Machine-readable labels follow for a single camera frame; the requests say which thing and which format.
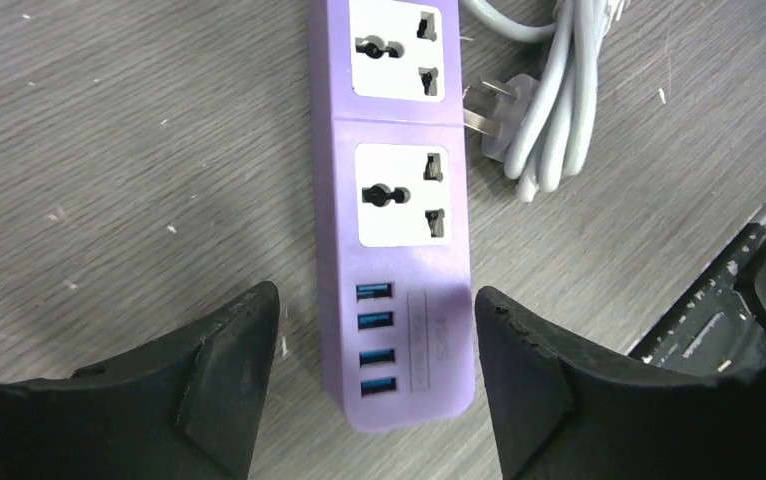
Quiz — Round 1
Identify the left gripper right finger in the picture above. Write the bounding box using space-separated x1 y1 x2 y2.
475 286 766 479

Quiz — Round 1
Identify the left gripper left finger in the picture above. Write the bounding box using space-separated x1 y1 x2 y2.
0 281 280 479

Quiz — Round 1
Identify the purple power strip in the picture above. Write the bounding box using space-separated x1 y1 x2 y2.
308 1 476 433

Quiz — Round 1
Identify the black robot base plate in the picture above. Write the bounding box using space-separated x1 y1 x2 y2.
628 203 766 376

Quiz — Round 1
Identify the orange strip grey cord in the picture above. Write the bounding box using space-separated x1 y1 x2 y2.
459 0 636 204

